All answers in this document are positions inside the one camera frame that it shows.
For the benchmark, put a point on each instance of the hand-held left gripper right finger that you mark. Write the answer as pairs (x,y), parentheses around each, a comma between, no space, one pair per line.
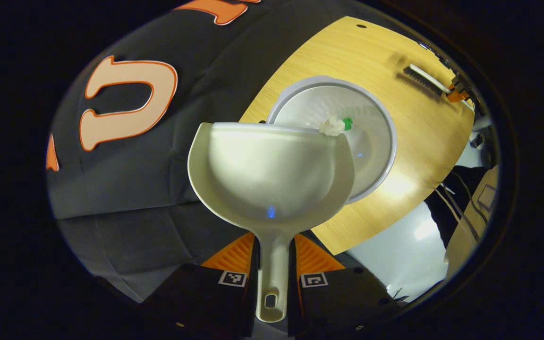
(338,302)

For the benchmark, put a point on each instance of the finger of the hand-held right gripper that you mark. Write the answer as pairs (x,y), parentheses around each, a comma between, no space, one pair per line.
(461,84)
(456,97)

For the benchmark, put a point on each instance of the wooden desktop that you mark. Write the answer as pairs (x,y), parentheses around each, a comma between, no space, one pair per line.
(409,141)

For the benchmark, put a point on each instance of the white ribbed garbage bin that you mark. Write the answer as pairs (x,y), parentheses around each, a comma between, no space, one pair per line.
(376,141)

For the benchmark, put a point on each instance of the white paper ball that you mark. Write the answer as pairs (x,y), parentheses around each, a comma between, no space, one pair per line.
(331,127)

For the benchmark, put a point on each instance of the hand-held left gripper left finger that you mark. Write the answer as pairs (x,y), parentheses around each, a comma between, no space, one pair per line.
(196,302)

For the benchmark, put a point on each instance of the beige panel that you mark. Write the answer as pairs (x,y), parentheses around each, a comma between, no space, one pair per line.
(461,250)

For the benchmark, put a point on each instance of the small white broom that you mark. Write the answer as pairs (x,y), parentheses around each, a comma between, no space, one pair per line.
(425,78)

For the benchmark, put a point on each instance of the green paper ball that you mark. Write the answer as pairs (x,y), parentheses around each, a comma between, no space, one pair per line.
(348,123)

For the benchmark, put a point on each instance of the white plastic dustpan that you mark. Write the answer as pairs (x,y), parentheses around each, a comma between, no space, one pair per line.
(272,174)

